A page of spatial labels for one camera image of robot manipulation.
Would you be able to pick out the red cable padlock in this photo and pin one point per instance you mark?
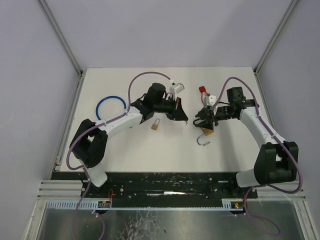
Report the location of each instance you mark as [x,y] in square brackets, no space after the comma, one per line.
[203,92]

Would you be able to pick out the aluminium frame post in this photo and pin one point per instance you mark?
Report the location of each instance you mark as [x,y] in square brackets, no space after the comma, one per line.
[275,36]
[60,36]

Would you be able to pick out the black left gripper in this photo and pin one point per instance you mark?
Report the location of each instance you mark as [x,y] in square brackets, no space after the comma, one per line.
[175,108]

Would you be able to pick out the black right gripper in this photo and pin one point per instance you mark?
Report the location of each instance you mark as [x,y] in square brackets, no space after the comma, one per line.
[211,117]

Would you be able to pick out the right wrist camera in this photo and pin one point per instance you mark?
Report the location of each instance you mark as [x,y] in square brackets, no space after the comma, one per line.
[209,101]

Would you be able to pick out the aluminium frame post right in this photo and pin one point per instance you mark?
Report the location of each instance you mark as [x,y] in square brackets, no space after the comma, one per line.
[275,36]

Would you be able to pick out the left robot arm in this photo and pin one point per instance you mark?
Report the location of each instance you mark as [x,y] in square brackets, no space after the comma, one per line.
[90,140]

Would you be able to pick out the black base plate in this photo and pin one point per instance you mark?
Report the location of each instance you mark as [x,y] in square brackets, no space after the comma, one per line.
[145,201]

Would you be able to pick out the small brass padlock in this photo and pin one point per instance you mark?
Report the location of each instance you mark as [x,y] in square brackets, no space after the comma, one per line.
[155,125]

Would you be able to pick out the aluminium frame post left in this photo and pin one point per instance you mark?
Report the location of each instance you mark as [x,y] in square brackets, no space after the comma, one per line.
[60,36]

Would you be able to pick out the large brass padlock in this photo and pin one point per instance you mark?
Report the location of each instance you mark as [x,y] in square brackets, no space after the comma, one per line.
[205,133]

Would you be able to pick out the blue cable lock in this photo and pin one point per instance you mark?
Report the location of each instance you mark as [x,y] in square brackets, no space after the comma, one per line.
[108,105]

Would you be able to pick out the grey slotted cable duct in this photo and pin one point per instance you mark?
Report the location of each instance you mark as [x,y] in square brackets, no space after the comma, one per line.
[97,205]

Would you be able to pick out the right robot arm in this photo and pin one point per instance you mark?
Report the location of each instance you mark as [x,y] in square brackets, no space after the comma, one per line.
[277,157]

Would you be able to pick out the black padlock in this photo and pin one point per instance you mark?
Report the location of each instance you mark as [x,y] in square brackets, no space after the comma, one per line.
[196,122]

